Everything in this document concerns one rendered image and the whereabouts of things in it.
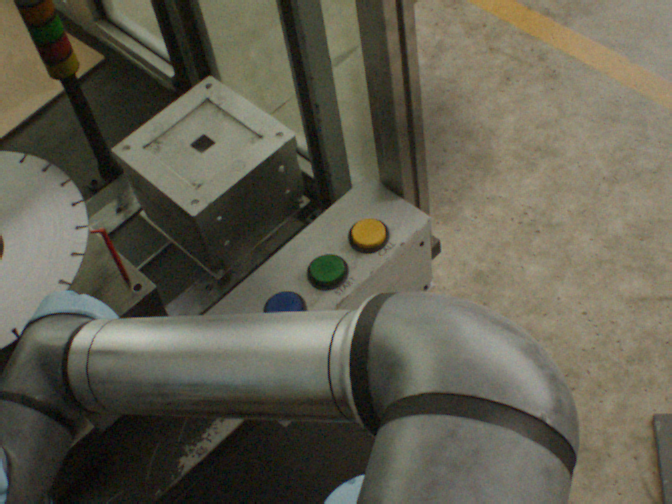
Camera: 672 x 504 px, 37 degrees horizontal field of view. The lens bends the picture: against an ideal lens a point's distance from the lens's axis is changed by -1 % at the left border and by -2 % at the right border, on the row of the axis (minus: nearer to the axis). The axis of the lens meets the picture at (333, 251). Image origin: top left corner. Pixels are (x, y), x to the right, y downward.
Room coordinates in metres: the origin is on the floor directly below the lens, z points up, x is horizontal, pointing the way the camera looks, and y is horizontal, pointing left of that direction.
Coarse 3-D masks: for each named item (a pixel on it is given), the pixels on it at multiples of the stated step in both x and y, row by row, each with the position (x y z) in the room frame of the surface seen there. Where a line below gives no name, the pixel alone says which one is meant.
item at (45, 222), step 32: (0, 160) 0.94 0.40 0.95; (32, 160) 0.93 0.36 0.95; (0, 192) 0.89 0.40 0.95; (32, 192) 0.88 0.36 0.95; (64, 192) 0.86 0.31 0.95; (0, 224) 0.83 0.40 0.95; (32, 224) 0.82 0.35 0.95; (64, 224) 0.81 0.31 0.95; (0, 256) 0.78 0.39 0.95; (32, 256) 0.77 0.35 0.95; (64, 256) 0.76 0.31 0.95; (0, 288) 0.74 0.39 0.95; (32, 288) 0.73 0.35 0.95; (64, 288) 0.72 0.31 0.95; (0, 320) 0.69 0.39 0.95
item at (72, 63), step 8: (72, 48) 1.08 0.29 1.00; (72, 56) 1.07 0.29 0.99; (48, 64) 1.05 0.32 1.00; (56, 64) 1.05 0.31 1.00; (64, 64) 1.05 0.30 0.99; (72, 64) 1.06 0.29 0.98; (48, 72) 1.06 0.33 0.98; (56, 72) 1.05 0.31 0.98; (64, 72) 1.05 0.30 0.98; (72, 72) 1.06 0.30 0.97
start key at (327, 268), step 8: (320, 256) 0.72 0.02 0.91; (328, 256) 0.71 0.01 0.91; (312, 264) 0.71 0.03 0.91; (320, 264) 0.70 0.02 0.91; (328, 264) 0.70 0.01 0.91; (336, 264) 0.70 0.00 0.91; (312, 272) 0.70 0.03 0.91; (320, 272) 0.69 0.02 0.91; (328, 272) 0.69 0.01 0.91; (336, 272) 0.69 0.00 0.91; (320, 280) 0.68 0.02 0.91; (328, 280) 0.68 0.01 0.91; (336, 280) 0.68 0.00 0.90
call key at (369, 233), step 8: (360, 224) 0.75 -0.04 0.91; (368, 224) 0.75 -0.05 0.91; (376, 224) 0.75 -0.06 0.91; (352, 232) 0.74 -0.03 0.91; (360, 232) 0.74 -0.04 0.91; (368, 232) 0.74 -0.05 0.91; (376, 232) 0.73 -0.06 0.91; (384, 232) 0.73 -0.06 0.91; (360, 240) 0.73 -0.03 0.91; (368, 240) 0.72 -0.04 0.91; (376, 240) 0.72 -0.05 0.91; (368, 248) 0.72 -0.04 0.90
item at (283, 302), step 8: (272, 296) 0.67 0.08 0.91; (280, 296) 0.67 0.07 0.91; (288, 296) 0.67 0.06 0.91; (296, 296) 0.67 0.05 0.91; (272, 304) 0.66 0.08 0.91; (280, 304) 0.66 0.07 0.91; (288, 304) 0.66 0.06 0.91; (296, 304) 0.66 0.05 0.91; (272, 312) 0.65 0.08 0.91; (280, 312) 0.65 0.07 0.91
